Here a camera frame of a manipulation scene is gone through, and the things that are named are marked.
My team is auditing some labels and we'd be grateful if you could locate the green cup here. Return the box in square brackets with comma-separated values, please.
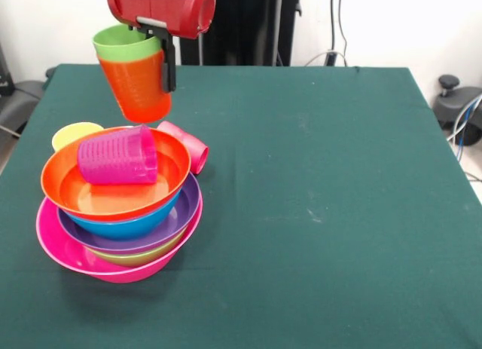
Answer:
[92, 24, 163, 62]

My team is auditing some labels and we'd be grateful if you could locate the orange cup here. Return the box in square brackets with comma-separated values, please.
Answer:
[98, 49, 173, 124]

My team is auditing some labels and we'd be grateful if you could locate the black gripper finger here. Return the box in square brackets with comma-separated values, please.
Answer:
[145, 28, 178, 94]

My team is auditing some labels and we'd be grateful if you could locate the purple cup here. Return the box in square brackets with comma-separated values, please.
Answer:
[77, 124, 159, 185]

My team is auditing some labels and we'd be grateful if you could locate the purple bowl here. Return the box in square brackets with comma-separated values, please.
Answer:
[56, 174, 200, 256]

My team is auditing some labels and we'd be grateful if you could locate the green bowl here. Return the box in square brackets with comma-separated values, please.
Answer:
[88, 228, 188, 268]

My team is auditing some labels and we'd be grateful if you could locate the grey cable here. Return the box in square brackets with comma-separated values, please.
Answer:
[447, 94, 482, 142]

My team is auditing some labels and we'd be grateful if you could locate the black equipment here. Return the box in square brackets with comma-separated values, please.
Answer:
[0, 43, 48, 139]

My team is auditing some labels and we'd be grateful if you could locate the blue cable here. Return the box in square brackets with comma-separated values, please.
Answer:
[456, 95, 477, 150]

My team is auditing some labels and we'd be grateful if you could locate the yellow cup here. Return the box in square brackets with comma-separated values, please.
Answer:
[51, 121, 105, 152]

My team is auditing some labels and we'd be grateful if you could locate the orange bowl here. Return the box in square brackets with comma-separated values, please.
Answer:
[40, 125, 191, 222]

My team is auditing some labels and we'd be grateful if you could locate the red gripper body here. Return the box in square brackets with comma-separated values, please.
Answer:
[105, 0, 217, 40]

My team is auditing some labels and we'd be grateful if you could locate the red cup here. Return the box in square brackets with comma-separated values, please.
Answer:
[156, 121, 210, 176]

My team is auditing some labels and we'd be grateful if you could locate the blue bowl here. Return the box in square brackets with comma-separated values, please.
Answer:
[66, 192, 182, 240]

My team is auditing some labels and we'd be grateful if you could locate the dark green tablecloth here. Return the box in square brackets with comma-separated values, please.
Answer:
[0, 63, 482, 349]

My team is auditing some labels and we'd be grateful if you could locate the pink bowl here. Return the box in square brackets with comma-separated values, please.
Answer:
[35, 190, 204, 283]

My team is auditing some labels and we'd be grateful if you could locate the black cable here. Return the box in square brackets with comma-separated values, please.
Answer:
[337, 0, 349, 67]
[330, 0, 337, 54]

